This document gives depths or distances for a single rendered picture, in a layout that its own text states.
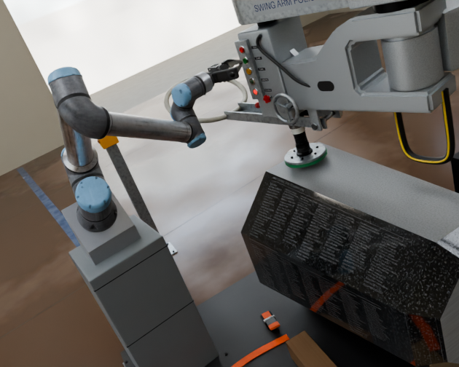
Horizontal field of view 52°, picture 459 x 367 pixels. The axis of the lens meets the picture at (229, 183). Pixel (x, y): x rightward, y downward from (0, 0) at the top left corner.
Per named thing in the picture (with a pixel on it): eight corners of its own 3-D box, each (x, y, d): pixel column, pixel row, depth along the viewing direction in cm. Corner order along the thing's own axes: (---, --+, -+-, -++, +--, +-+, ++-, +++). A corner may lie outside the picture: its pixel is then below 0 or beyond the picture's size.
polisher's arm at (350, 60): (461, 116, 180) (445, -16, 159) (432, 145, 169) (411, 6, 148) (312, 111, 236) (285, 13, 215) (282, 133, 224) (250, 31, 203)
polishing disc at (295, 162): (336, 148, 238) (334, 142, 237) (309, 170, 227) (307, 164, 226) (302, 145, 255) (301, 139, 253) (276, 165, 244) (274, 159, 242)
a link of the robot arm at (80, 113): (80, 123, 151) (214, 137, 205) (68, 92, 155) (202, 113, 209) (62, 143, 157) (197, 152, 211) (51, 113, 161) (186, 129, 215)
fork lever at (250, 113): (346, 113, 220) (344, 103, 217) (321, 132, 210) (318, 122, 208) (245, 107, 271) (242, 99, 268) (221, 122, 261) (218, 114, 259)
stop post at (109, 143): (170, 242, 394) (114, 125, 348) (178, 252, 377) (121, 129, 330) (148, 254, 389) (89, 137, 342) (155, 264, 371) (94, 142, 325)
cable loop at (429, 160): (460, 164, 182) (449, 87, 168) (455, 169, 180) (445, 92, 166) (404, 159, 199) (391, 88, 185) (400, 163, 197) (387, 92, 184)
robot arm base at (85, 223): (92, 239, 225) (90, 233, 216) (68, 210, 228) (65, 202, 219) (124, 216, 232) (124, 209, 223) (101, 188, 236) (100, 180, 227)
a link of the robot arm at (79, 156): (72, 193, 221) (51, 103, 155) (61, 162, 227) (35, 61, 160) (104, 183, 226) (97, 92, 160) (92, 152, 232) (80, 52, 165)
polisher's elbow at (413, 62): (418, 69, 185) (411, 19, 177) (456, 74, 168) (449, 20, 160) (378, 88, 181) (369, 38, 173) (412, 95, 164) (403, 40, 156)
